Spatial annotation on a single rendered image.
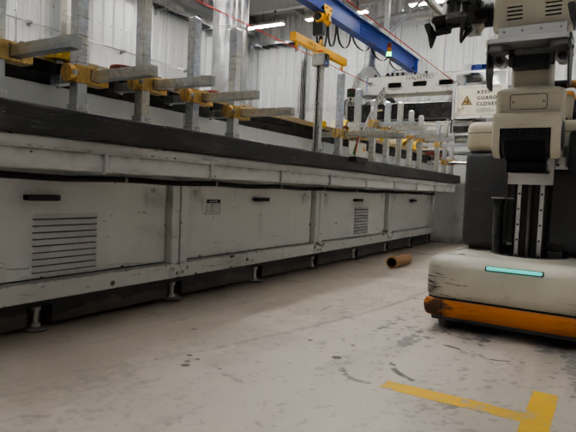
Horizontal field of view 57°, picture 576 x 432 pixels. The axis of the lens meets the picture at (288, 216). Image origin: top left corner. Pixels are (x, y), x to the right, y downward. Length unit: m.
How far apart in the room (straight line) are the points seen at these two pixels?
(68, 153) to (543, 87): 1.58
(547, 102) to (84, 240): 1.69
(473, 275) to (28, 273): 1.52
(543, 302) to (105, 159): 1.51
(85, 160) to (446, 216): 4.64
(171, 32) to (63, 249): 10.92
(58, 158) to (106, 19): 9.84
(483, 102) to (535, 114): 3.71
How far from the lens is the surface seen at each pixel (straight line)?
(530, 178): 2.23
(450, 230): 5.89
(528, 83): 2.14
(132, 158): 1.86
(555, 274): 2.00
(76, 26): 1.75
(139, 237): 2.21
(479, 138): 2.37
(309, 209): 3.31
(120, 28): 11.70
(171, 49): 12.61
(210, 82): 1.74
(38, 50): 1.50
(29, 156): 1.64
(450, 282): 2.07
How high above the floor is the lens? 0.50
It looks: 3 degrees down
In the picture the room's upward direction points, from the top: 2 degrees clockwise
